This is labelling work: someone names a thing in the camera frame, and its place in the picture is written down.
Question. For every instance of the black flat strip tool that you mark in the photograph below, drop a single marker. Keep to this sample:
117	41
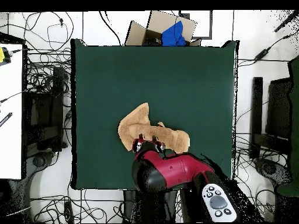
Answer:
5	119

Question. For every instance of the black panel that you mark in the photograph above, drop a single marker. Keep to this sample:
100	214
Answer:
279	109

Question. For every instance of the grey pedestal leg with foot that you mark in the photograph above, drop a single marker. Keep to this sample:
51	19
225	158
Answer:
38	163
271	169

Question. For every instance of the white side table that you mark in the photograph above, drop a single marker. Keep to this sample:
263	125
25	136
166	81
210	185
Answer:
10	112

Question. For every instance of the green cloth covered stand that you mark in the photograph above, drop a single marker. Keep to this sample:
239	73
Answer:
294	121

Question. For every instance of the black equipment case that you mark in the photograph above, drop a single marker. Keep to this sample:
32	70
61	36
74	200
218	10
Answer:
44	109

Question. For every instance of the black power adapter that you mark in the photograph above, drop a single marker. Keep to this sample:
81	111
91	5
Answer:
261	54

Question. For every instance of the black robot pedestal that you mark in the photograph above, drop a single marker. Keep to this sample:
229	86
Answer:
149	207

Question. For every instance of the dark square frame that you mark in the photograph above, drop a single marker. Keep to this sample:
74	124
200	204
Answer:
211	25

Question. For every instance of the dark green table cloth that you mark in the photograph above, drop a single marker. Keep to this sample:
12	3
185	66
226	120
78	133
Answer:
140	77

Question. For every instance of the black power strip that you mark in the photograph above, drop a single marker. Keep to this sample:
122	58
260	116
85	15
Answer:
69	212

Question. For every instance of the black rod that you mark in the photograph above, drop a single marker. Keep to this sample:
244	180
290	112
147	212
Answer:
286	22

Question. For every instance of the open cardboard box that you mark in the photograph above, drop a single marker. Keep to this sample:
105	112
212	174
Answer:
137	35

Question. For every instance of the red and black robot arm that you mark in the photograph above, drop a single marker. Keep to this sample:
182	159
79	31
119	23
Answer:
177	170

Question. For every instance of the black upright bar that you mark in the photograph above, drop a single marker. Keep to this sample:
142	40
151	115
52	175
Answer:
256	112

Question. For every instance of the tan terry towel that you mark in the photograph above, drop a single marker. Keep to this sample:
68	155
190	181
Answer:
133	123

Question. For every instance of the blue cloth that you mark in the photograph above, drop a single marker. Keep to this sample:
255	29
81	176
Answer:
174	35

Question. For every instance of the yellow and black device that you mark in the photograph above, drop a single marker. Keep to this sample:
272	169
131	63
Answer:
2	55

